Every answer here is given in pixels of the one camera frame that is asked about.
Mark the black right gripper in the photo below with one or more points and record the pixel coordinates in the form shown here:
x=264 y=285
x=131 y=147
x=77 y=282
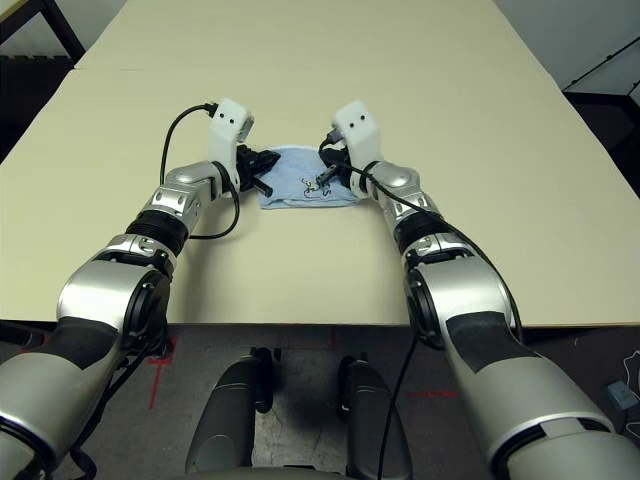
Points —
x=336 y=172

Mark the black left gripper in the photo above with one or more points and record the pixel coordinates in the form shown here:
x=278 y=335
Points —
x=247 y=165

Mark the light blue white-trimmed towel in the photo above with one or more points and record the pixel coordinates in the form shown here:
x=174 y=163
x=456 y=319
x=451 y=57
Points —
x=292 y=170

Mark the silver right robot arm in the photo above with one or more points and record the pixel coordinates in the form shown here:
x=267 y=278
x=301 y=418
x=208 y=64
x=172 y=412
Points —
x=465 y=290

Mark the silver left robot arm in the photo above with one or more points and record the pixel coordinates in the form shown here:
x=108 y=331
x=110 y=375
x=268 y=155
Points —
x=100 y=300

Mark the black foam floor mat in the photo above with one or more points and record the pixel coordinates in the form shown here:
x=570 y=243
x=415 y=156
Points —
x=25 y=100

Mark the dark grey robot right leg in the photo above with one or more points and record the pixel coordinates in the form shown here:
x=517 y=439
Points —
x=372 y=425

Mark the black box platform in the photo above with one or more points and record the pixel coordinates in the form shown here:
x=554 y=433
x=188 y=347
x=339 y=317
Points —
x=605 y=115

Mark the black tripod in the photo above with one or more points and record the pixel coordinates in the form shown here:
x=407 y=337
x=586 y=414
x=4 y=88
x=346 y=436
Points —
x=600 y=62

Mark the small grey adapter box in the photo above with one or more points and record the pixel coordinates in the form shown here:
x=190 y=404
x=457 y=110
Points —
x=620 y=395

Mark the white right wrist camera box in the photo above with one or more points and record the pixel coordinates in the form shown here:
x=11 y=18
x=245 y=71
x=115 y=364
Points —
x=357 y=130

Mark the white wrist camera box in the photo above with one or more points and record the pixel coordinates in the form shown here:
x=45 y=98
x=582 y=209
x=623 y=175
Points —
x=227 y=130
x=357 y=130

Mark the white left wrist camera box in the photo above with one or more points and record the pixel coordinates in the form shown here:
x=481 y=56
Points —
x=227 y=130

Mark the beige side table black frame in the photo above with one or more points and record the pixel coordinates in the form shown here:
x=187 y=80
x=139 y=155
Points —
x=65 y=30

